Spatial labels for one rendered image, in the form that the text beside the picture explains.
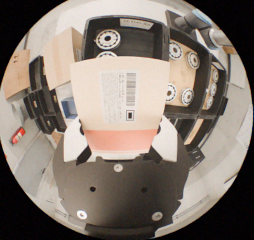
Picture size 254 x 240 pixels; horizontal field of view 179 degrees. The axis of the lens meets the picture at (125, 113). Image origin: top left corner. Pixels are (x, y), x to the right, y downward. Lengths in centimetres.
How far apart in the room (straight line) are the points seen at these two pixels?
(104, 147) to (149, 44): 43
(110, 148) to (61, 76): 41
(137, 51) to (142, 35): 10
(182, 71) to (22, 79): 273
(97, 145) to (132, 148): 7
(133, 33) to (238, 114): 340
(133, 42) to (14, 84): 247
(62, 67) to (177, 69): 58
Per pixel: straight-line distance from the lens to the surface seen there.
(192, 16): 64
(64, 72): 45
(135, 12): 70
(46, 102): 145
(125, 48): 40
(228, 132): 359
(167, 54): 34
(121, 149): 15
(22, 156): 281
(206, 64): 55
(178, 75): 48
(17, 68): 261
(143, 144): 15
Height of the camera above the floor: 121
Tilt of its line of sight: 61 degrees down
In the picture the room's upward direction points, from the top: 176 degrees clockwise
